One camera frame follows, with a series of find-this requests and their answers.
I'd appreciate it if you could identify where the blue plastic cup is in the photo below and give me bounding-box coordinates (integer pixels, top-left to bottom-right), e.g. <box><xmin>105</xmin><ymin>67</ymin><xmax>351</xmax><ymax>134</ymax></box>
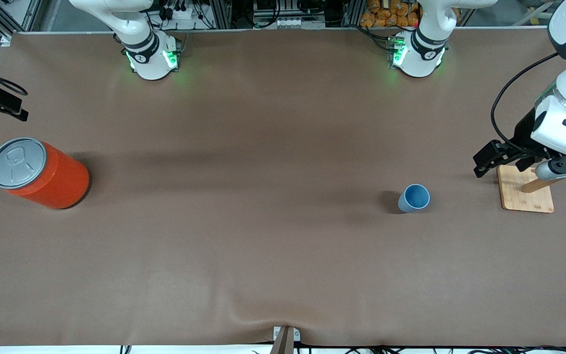
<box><xmin>397</xmin><ymin>183</ymin><xmax>431</xmax><ymax>214</ymax></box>

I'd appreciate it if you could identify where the wooden cup rack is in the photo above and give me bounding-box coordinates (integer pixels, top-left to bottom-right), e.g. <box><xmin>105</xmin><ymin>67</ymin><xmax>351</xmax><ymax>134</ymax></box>
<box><xmin>497</xmin><ymin>165</ymin><xmax>566</xmax><ymax>213</ymax></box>

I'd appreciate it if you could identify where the orange can with grey lid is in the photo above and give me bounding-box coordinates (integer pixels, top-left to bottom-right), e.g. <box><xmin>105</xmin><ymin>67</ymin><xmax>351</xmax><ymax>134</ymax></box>
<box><xmin>0</xmin><ymin>137</ymin><xmax>90</xmax><ymax>210</ymax></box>

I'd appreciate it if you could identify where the orange snack pile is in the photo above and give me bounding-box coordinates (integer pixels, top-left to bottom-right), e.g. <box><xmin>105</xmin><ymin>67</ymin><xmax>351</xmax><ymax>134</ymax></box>
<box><xmin>360</xmin><ymin>0</ymin><xmax>421</xmax><ymax>29</ymax></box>

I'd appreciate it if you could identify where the white power strip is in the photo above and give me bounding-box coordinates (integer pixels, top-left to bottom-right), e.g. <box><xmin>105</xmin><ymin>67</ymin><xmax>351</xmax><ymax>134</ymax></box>
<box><xmin>163</xmin><ymin>4</ymin><xmax>195</xmax><ymax>20</ymax></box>

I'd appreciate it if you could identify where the brown table cover cloth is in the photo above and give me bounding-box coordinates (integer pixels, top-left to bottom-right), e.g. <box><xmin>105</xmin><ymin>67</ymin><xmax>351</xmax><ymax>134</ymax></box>
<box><xmin>0</xmin><ymin>27</ymin><xmax>566</xmax><ymax>347</ymax></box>

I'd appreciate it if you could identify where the white connector strip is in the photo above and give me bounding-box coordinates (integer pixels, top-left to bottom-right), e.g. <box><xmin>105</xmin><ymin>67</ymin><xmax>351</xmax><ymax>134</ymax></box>
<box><xmin>276</xmin><ymin>19</ymin><xmax>325</xmax><ymax>29</ymax></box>

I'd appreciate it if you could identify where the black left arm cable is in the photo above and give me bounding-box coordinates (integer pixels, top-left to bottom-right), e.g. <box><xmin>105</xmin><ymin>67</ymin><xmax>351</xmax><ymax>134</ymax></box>
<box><xmin>490</xmin><ymin>53</ymin><xmax>559</xmax><ymax>154</ymax></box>

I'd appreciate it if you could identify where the aluminium frame post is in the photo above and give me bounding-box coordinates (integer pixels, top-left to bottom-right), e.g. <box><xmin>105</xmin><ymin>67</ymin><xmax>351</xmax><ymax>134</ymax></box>
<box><xmin>208</xmin><ymin>0</ymin><xmax>232</xmax><ymax>29</ymax></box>
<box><xmin>343</xmin><ymin>0</ymin><xmax>365</xmax><ymax>28</ymax></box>

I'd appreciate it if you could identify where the grey metal camera bracket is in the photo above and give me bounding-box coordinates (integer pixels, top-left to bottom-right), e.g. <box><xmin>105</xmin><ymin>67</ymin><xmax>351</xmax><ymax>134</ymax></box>
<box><xmin>269</xmin><ymin>325</ymin><xmax>301</xmax><ymax>354</ymax></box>

